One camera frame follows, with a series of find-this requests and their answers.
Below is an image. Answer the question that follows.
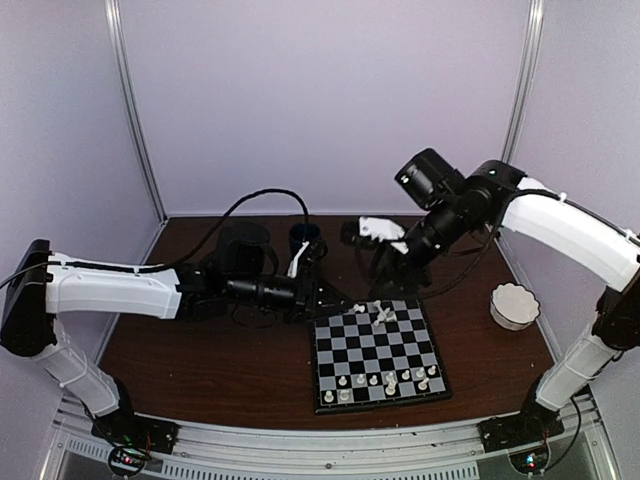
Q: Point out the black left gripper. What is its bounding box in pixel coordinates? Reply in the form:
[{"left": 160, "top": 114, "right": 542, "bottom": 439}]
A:
[{"left": 227, "top": 266, "right": 354, "bottom": 324}]

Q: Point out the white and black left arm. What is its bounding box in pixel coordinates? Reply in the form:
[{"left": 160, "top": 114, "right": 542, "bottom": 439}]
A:
[{"left": 1, "top": 222, "right": 353, "bottom": 444}]

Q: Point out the white chess bishop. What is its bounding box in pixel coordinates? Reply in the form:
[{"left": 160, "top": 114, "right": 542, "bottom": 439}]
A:
[{"left": 418, "top": 378, "right": 430, "bottom": 391}]

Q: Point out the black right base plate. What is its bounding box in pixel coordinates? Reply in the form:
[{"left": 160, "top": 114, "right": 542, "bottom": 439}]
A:
[{"left": 477, "top": 413, "right": 565, "bottom": 453}]

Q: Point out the white scalloped bowl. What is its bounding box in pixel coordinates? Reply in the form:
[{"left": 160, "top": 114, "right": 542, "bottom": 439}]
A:
[{"left": 489, "top": 283, "right": 540, "bottom": 332}]

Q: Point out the black and white chessboard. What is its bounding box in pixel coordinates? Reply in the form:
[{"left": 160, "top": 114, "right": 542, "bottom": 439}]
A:
[{"left": 309, "top": 299, "right": 453, "bottom": 415}]

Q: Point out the dark blue mug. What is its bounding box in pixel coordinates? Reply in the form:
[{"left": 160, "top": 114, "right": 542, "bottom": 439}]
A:
[{"left": 289, "top": 223, "right": 328, "bottom": 259}]

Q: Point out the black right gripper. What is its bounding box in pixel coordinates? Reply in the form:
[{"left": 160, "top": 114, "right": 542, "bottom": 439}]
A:
[{"left": 368, "top": 195, "right": 472, "bottom": 299}]

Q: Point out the aluminium front rail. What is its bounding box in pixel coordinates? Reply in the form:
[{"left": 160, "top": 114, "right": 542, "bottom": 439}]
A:
[{"left": 35, "top": 394, "right": 621, "bottom": 479}]

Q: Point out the white chess king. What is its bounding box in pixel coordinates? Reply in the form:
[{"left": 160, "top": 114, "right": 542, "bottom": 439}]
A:
[{"left": 385, "top": 372, "right": 397, "bottom": 396}]

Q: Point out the aluminium frame post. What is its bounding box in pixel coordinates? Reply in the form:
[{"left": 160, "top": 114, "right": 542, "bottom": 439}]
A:
[
  {"left": 499, "top": 0, "right": 546, "bottom": 165},
  {"left": 103, "top": 0, "right": 169, "bottom": 224}
]

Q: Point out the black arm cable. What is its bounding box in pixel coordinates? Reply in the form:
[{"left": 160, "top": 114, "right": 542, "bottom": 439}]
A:
[
  {"left": 424, "top": 219, "right": 506, "bottom": 299},
  {"left": 0, "top": 189, "right": 310, "bottom": 291}
]

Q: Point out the right aluminium frame post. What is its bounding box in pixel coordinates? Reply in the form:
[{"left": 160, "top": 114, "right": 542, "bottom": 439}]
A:
[{"left": 499, "top": 0, "right": 546, "bottom": 165}]

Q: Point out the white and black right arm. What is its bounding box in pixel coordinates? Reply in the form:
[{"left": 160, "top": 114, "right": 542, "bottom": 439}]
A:
[{"left": 356, "top": 148, "right": 639, "bottom": 442}]

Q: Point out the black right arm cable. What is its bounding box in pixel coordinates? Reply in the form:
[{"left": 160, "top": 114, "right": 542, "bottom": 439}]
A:
[{"left": 424, "top": 219, "right": 506, "bottom": 299}]

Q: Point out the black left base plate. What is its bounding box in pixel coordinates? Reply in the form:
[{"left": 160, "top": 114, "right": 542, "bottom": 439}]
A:
[{"left": 91, "top": 412, "right": 180, "bottom": 454}]

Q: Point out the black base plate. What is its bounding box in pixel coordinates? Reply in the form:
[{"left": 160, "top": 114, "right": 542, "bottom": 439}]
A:
[
  {"left": 91, "top": 412, "right": 180, "bottom": 454},
  {"left": 477, "top": 413, "right": 565, "bottom": 453}
]

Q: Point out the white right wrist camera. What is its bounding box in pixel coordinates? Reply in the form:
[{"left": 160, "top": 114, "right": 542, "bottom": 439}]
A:
[{"left": 340, "top": 216, "right": 408, "bottom": 254}]

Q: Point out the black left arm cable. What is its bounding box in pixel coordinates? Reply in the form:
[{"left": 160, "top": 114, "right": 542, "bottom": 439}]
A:
[{"left": 0, "top": 189, "right": 310, "bottom": 291}]

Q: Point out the left aluminium frame post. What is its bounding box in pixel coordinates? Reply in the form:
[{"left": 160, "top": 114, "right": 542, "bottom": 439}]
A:
[{"left": 103, "top": 0, "right": 169, "bottom": 224}]

